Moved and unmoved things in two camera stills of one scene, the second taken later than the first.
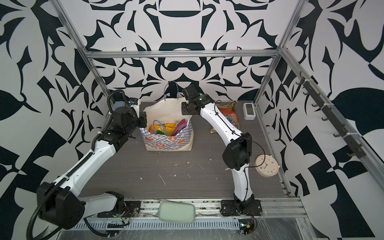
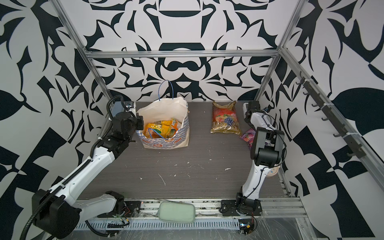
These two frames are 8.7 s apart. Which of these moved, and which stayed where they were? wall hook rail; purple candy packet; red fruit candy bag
Moved: purple candy packet
Stayed: red fruit candy bag; wall hook rail
